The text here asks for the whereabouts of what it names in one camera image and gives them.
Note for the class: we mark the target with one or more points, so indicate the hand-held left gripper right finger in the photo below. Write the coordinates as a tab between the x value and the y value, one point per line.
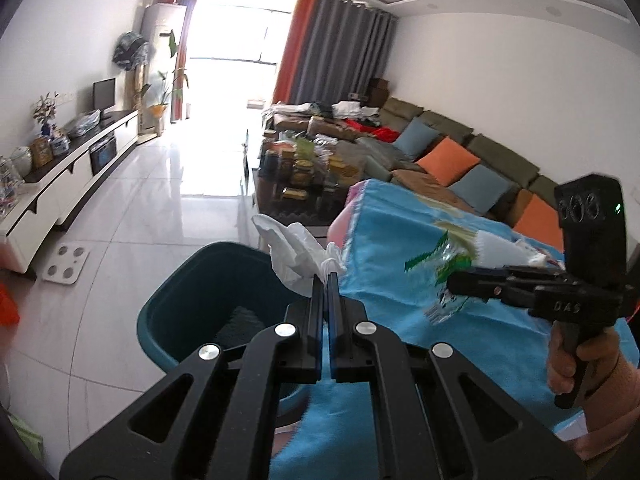
335	315

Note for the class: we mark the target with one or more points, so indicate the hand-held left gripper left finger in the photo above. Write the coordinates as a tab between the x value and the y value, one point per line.
318	320

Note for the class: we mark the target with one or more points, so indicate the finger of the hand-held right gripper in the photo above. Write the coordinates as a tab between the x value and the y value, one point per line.
530	272
475	286

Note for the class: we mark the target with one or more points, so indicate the clear green-edged snack wrapper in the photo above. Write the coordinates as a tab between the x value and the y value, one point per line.
450	260

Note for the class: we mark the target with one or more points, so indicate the white tissue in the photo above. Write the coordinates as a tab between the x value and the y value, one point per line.
295	255

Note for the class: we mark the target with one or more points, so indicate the teal plastic bin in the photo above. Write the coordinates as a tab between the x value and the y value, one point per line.
190	300

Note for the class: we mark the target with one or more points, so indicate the person's right hand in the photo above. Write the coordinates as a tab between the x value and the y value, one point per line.
556	360

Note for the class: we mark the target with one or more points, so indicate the white pleated paper liner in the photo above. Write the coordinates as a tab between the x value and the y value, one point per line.
500	250

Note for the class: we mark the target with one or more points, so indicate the orange cushion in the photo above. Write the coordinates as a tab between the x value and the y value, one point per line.
540	222
447	160

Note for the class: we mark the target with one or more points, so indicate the blue cushion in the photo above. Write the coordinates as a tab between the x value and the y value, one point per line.
415	137
480	190

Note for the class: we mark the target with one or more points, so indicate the blue printed blanket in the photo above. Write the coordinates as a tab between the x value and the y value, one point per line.
385	230

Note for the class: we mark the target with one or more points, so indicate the dark glass coffee table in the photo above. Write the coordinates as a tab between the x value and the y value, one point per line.
295	210

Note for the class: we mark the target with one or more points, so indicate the olive green sofa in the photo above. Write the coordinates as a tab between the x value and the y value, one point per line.
500	152

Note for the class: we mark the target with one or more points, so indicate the cluster of food jars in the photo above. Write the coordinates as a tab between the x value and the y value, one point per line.
305	162

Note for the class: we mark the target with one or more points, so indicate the red cloth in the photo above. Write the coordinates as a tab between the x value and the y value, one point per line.
375	132

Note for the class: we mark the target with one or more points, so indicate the pile of clothes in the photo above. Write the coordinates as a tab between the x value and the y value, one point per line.
345	109

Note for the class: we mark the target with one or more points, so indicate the brown box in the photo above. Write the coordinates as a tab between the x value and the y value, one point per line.
380	91

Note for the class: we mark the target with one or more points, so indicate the white bathroom scale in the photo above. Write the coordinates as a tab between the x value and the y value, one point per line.
65	264

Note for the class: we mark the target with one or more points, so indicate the grey curtain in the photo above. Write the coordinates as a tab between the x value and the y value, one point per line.
345	50

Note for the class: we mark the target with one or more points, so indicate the potted green plant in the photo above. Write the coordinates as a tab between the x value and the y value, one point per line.
175	80

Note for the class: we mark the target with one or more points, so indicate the white TV cabinet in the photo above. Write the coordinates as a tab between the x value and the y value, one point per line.
65	170

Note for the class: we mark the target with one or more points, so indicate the striped orange curtain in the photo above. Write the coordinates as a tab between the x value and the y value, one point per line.
180	50

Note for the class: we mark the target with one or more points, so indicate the clear plastic bag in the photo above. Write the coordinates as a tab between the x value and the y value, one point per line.
85	124

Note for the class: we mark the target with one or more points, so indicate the black monitor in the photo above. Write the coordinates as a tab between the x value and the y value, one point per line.
104	95

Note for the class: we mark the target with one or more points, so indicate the red plastic object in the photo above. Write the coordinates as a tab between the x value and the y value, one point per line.
7	305

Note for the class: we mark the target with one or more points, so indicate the blue white ceramic jar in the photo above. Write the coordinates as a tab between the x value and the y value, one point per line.
60	144

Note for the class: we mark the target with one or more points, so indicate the white standing air conditioner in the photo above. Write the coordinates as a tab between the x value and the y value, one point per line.
160	35

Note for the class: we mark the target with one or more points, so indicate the covered standing fan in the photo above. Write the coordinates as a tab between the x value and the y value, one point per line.
129	50

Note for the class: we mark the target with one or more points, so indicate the glass jar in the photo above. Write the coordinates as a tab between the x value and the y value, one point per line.
21	162

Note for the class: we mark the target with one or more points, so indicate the vase with dried branches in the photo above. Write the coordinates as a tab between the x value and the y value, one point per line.
45	110

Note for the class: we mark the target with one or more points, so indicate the wooden picture frame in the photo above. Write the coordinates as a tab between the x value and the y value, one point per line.
40	152

